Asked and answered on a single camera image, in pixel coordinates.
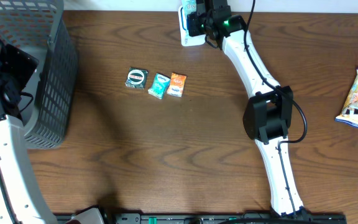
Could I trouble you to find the teal Kleenex tissue pack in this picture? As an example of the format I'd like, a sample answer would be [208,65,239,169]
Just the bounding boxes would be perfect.
[148,73,170,100]

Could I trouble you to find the orange tissue pack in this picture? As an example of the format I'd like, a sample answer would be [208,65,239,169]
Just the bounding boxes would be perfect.
[167,73,187,97]

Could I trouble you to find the green round-label packet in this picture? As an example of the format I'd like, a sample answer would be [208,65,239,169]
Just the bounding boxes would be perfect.
[125,67,149,89]

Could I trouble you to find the green wipes packet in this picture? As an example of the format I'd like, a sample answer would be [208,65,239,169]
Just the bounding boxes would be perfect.
[181,0,196,14]

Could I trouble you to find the white barcode scanner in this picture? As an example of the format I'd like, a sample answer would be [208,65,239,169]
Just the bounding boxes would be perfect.
[178,6,205,47]

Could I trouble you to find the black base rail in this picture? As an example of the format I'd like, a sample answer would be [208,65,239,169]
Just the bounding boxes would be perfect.
[54,212,348,224]

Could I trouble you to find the grey plastic mesh basket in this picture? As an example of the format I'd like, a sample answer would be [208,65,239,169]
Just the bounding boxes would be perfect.
[0,0,78,149]

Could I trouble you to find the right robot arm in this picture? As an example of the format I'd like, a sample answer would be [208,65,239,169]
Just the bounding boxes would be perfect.
[178,1,303,218]

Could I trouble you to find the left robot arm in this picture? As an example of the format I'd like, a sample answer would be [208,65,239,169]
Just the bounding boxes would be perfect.
[0,39,64,223]

